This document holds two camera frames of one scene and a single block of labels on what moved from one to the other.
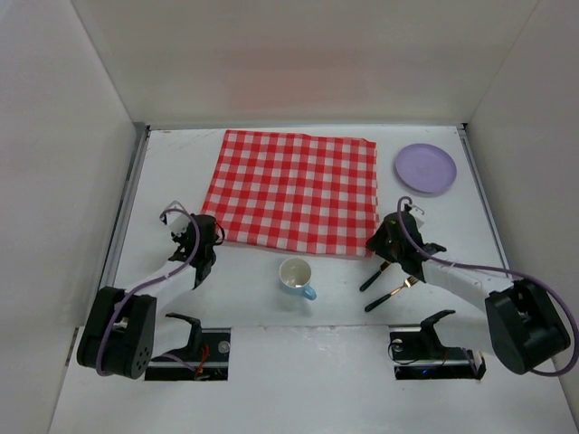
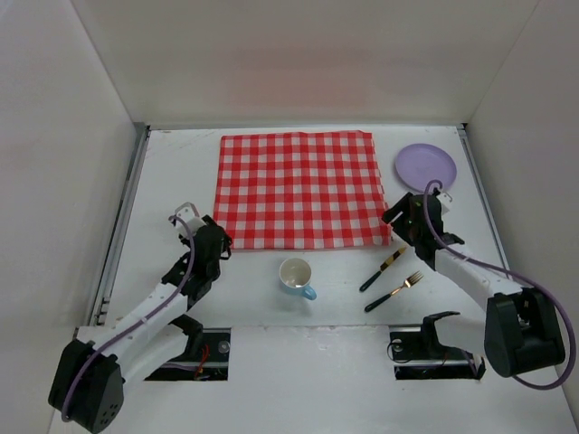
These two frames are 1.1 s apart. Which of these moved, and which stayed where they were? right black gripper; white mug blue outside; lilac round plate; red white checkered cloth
Moved: right black gripper
Stayed: lilac round plate; white mug blue outside; red white checkered cloth
